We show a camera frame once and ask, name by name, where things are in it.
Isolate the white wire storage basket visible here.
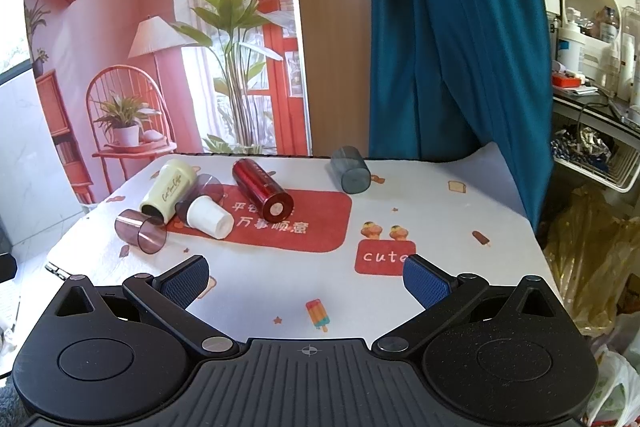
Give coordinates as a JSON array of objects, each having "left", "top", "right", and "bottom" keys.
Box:
[{"left": 551, "top": 94, "right": 639, "bottom": 194}]

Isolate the cream yellow tumbler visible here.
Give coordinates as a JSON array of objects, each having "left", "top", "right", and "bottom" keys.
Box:
[{"left": 139, "top": 159, "right": 196, "bottom": 225}]

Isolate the teal blue curtain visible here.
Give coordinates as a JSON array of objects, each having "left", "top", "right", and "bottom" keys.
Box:
[{"left": 369, "top": 0, "right": 552, "bottom": 223}]

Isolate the yellow plastic bag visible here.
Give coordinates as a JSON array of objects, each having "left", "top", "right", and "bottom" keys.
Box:
[{"left": 544, "top": 185, "right": 639, "bottom": 337}]

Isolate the white cosmetics bottle blue label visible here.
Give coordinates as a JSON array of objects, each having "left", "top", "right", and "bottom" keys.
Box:
[{"left": 556, "top": 22, "right": 586, "bottom": 74}]

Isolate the shiny red metal tumbler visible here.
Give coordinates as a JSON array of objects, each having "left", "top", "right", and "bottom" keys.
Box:
[{"left": 232, "top": 158, "right": 294, "bottom": 223}]

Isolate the translucent purple plastic cup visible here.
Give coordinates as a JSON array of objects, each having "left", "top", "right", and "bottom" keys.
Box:
[{"left": 175, "top": 173, "right": 224, "bottom": 223}]

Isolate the translucent grey-blue plastic cup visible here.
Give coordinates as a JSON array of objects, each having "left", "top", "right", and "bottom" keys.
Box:
[{"left": 330, "top": 145, "right": 371, "bottom": 194}]

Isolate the white plastic bag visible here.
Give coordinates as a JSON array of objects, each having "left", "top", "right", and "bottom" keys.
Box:
[{"left": 582, "top": 312, "right": 639, "bottom": 426}]

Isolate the pink room scene backdrop poster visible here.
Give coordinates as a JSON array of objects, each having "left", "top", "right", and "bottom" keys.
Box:
[{"left": 25, "top": 0, "right": 309, "bottom": 205}]

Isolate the translucent maroon plastic cup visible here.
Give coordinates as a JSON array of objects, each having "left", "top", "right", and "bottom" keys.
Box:
[{"left": 114, "top": 209, "right": 167, "bottom": 255}]

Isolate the white printed tablecloth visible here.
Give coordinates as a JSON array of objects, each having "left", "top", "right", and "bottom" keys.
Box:
[{"left": 48, "top": 145, "right": 550, "bottom": 341}]

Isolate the wooden panel board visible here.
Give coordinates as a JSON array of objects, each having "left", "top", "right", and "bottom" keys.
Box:
[{"left": 299, "top": 0, "right": 371, "bottom": 156}]

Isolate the orange small box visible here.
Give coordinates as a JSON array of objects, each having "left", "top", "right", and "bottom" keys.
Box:
[{"left": 551, "top": 72, "right": 582, "bottom": 89}]

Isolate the white paper cup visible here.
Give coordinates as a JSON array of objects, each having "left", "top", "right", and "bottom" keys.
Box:
[{"left": 186, "top": 195, "right": 234, "bottom": 239}]

